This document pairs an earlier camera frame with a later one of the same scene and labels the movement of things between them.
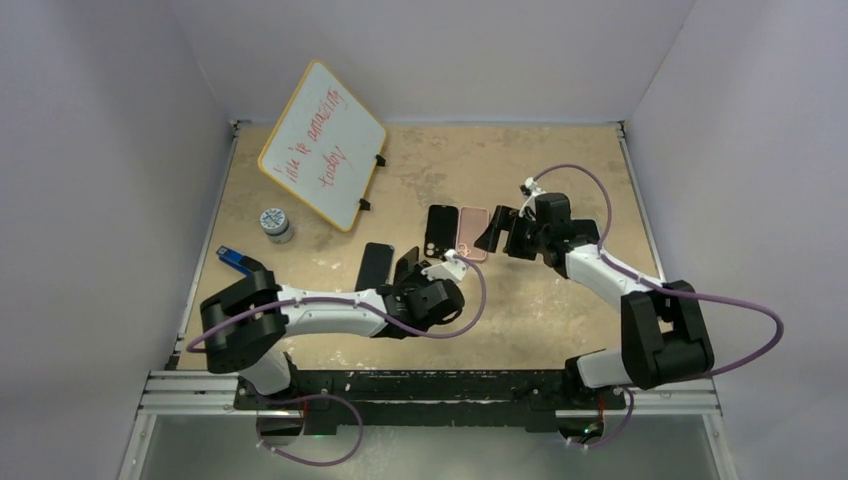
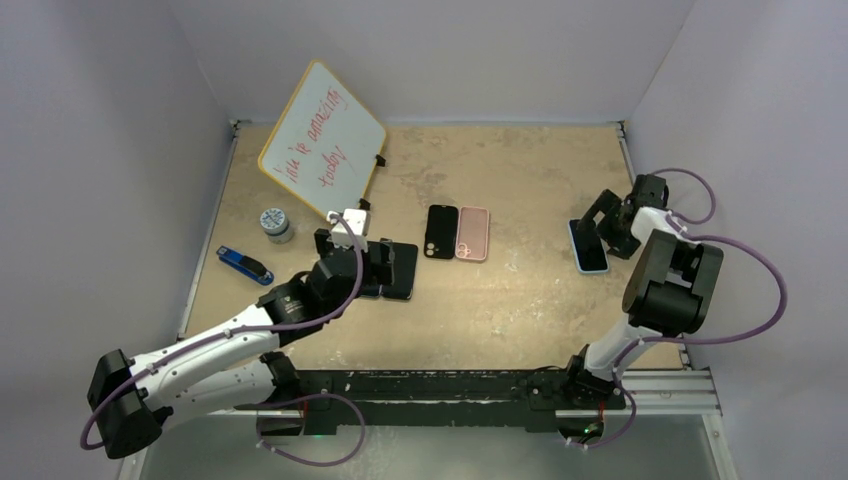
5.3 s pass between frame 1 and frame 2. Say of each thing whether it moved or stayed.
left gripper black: moved
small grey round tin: stayed
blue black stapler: stayed
